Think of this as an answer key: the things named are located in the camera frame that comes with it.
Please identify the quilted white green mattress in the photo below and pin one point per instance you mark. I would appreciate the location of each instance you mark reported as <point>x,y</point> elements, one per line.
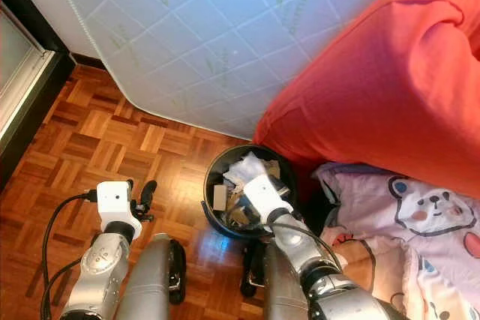
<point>195,35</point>

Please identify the dark framed glass door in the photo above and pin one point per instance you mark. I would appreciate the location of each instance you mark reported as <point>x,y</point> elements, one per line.
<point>19,65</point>

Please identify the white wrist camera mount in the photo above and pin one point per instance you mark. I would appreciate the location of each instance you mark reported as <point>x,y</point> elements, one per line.
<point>266,196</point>
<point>114,201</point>

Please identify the crumpled white paper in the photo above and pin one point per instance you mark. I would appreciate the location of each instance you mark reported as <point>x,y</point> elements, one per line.
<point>251,168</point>

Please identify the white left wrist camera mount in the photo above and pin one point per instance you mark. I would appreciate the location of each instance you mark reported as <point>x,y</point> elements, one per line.
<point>114,201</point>

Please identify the silver right robot leg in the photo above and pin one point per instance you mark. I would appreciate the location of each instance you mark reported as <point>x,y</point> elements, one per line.
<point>281,290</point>

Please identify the pink cartoon bear blanket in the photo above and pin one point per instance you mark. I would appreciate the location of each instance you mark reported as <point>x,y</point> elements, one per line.
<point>397,215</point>

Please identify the silver left robot leg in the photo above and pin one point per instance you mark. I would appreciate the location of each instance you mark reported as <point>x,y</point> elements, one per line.
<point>154,282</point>

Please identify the black round trash bin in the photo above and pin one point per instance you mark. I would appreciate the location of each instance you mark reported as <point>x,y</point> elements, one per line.
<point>229,231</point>

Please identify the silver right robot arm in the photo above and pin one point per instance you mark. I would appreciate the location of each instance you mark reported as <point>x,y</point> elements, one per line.
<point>322,275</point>

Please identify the silver robot leg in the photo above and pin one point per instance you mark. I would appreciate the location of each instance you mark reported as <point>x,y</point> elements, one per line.
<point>281,290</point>
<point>154,282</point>

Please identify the dark wooden baseboard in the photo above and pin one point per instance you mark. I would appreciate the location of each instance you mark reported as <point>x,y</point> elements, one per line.
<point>90,61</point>

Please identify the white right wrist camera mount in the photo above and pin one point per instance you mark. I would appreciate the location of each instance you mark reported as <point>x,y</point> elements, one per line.
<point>266,196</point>

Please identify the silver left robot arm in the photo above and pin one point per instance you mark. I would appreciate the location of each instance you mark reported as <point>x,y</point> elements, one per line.
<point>101,267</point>

